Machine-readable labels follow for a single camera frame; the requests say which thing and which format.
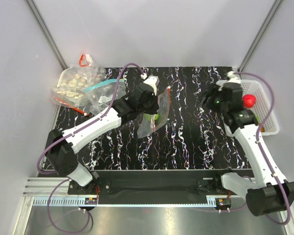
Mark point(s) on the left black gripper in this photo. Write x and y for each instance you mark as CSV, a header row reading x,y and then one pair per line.
x,y
156,106

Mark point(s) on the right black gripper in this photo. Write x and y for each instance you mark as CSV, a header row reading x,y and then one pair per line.
x,y
212,93

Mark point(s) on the green round fruit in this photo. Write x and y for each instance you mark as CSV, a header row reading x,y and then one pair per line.
x,y
149,117

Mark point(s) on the red apple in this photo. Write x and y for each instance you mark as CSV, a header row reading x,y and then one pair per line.
x,y
248,100

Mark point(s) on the clear bag orange zipper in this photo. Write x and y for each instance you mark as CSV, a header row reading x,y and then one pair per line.
x,y
152,123

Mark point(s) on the white plastic basket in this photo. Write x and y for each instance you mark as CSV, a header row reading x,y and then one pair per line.
x,y
261,107

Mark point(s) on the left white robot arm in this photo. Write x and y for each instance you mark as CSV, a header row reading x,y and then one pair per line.
x,y
63,146

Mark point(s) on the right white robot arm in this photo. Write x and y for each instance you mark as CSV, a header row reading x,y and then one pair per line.
x,y
244,127

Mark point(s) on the clear bag teal zipper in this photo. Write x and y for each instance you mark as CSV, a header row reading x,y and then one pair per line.
x,y
100,95

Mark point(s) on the small bag orange zipper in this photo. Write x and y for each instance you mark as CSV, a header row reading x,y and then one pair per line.
x,y
87,61

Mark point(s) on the bag of round biscuits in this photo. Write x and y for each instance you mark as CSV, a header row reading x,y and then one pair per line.
x,y
69,91

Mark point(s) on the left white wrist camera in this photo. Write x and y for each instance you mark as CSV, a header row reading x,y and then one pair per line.
x,y
153,81

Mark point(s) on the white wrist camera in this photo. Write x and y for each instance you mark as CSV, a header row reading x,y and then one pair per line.
x,y
153,81
231,77

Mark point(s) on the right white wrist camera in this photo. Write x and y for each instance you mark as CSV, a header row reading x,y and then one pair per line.
x,y
231,77

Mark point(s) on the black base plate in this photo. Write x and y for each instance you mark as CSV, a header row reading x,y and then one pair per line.
x,y
199,174

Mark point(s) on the white slotted cable duct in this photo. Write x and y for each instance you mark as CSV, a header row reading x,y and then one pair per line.
x,y
201,202

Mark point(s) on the right aluminium frame post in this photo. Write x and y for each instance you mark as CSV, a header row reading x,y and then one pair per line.
x,y
259,35

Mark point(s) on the aluminium frame post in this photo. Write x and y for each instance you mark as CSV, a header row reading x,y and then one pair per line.
x,y
46,33
259,35

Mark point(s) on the left aluminium frame post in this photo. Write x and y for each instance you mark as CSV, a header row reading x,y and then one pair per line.
x,y
46,33

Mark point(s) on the front aluminium rail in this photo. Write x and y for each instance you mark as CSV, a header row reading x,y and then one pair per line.
x,y
39,187

